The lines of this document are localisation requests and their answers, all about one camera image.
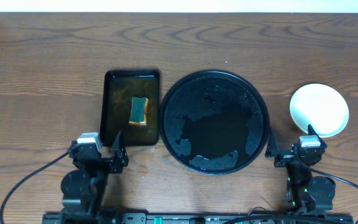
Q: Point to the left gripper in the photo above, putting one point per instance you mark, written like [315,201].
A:
[103,162]

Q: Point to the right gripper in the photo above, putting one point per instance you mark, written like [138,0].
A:
[289,158]

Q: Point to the green and yellow sponge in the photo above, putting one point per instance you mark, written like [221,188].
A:
[139,107]

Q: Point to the pale blue plate front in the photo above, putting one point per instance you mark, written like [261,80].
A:
[320,106]

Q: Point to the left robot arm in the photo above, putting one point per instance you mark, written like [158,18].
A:
[83,189]

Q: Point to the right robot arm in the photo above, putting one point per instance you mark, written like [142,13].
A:
[309,194]

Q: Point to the black rectangular tray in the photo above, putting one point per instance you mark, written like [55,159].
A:
[119,88]

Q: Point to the black round tray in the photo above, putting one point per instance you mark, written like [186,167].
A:
[214,122]

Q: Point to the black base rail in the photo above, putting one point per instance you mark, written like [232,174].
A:
[142,218]

